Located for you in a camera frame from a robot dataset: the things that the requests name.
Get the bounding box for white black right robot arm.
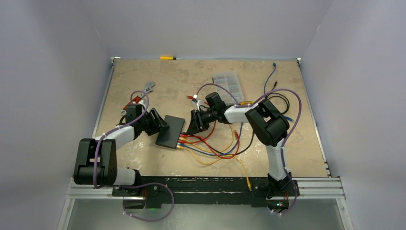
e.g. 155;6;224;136
186;92;291;195

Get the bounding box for blue ethernet cable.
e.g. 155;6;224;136
177;122;244;158
263;63;294;123

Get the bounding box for aluminium frame rail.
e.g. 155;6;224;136
66;178;346;199

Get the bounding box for red handled adjustable wrench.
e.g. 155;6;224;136
120;81;156;116

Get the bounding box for black yellow pliers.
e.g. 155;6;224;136
238;101;253;105

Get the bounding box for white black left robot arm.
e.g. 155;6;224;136
73;103;169;196

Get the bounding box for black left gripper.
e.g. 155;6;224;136
138;109;168;136

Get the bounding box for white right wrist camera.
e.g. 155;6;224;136
192;94;204;110

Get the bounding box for yellow handled screwdriver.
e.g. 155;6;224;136
160;56;182;60

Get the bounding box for clear plastic parts box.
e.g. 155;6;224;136
212;71;244;105

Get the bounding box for black network switch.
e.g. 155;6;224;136
155;115;185;150

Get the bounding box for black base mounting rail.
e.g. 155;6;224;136
112;176;300;210

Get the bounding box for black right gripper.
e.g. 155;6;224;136
187;109;217;136

